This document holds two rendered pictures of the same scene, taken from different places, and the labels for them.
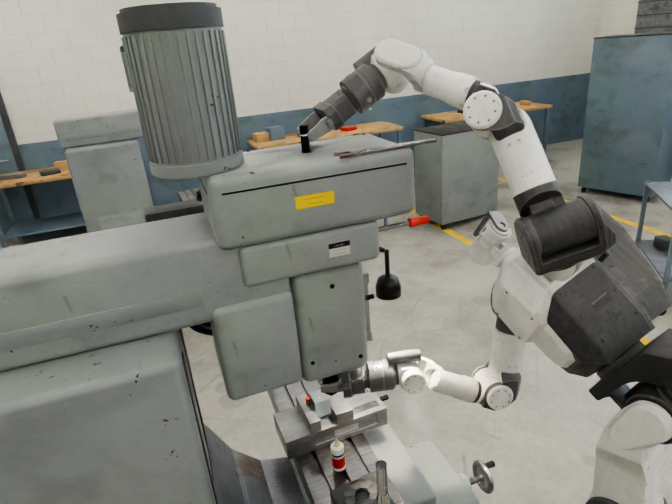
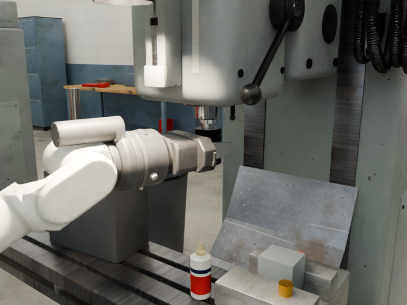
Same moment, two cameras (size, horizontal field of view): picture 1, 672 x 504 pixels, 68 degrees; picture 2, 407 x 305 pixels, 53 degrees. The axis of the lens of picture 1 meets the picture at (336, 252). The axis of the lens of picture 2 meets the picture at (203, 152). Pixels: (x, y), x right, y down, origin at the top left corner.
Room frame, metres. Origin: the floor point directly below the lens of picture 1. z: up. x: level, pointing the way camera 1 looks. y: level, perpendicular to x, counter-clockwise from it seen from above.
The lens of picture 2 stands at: (1.75, -0.35, 1.39)
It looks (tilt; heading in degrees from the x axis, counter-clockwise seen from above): 14 degrees down; 145
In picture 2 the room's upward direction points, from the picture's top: straight up
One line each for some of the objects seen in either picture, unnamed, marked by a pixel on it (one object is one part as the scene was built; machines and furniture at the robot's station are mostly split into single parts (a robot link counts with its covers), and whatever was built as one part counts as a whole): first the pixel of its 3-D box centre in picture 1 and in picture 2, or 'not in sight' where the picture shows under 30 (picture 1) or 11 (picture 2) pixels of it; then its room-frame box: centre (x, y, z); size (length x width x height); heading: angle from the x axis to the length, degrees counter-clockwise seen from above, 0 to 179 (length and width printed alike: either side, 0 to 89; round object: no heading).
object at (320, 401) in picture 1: (320, 403); (281, 271); (1.33, 0.09, 1.04); 0.06 x 0.05 x 0.06; 20
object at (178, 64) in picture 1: (184, 92); not in sight; (1.10, 0.29, 2.05); 0.20 x 0.20 x 0.32
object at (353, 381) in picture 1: (362, 378); (163, 155); (1.19, -0.04, 1.23); 0.13 x 0.12 x 0.10; 3
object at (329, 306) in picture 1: (321, 308); (210, 0); (1.18, 0.05, 1.47); 0.21 x 0.19 x 0.32; 18
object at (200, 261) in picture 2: (337, 453); (200, 268); (1.16, 0.05, 0.98); 0.04 x 0.04 x 0.11
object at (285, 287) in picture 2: not in sight; (285, 288); (1.37, 0.06, 1.05); 0.02 x 0.02 x 0.02
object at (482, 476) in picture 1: (474, 479); not in sight; (1.34, -0.43, 0.63); 0.16 x 0.12 x 0.12; 108
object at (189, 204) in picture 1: (187, 237); not in sight; (1.41, 0.44, 1.62); 0.20 x 0.09 x 0.21; 108
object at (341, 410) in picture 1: (336, 403); (264, 299); (1.34, 0.04, 1.02); 0.15 x 0.06 x 0.04; 20
